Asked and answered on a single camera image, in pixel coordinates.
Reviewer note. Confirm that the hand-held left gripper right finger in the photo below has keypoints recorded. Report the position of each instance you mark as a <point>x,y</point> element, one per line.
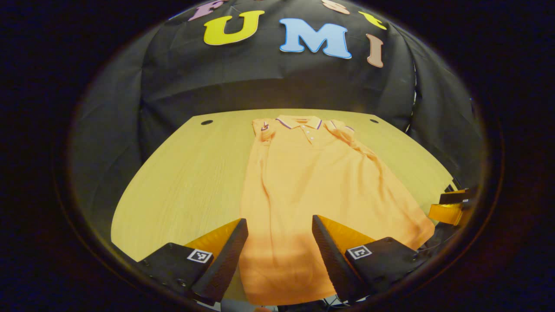
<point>334,264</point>

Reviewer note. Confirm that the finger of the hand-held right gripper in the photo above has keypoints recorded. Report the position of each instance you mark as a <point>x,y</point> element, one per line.
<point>453,197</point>
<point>446,213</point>

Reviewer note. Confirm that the orange polo T-shirt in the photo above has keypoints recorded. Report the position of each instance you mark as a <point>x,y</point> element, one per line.
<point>312,182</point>

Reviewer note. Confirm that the black backdrop cloth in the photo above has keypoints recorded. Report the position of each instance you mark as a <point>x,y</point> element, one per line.
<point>269,82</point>

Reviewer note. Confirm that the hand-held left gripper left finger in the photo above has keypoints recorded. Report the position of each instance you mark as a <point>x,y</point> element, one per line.
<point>225,264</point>

